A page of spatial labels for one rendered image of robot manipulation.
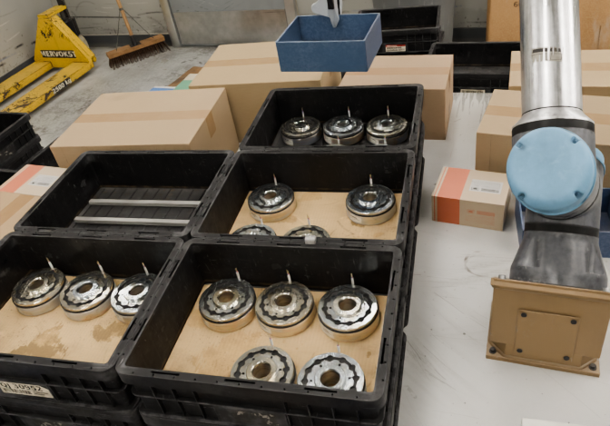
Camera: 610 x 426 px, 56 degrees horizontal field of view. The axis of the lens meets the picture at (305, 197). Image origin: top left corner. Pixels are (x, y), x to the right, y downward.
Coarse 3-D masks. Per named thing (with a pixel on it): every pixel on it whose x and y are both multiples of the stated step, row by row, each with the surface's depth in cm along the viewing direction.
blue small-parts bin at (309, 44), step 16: (304, 16) 134; (320, 16) 133; (352, 16) 130; (368, 16) 129; (288, 32) 129; (304, 32) 136; (320, 32) 135; (336, 32) 134; (352, 32) 132; (368, 32) 120; (288, 48) 124; (304, 48) 122; (320, 48) 121; (336, 48) 120; (352, 48) 119; (368, 48) 120; (288, 64) 126; (304, 64) 125; (320, 64) 124; (336, 64) 123; (352, 64) 121; (368, 64) 121
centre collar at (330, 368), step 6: (324, 366) 87; (330, 366) 87; (336, 366) 87; (318, 372) 86; (324, 372) 86; (336, 372) 86; (342, 372) 85; (318, 378) 85; (342, 378) 85; (318, 384) 84; (336, 384) 84; (342, 384) 84
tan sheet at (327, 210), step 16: (304, 192) 130; (304, 208) 125; (320, 208) 124; (336, 208) 123; (240, 224) 124; (272, 224) 122; (288, 224) 121; (304, 224) 120; (320, 224) 120; (336, 224) 119; (352, 224) 118; (384, 224) 117
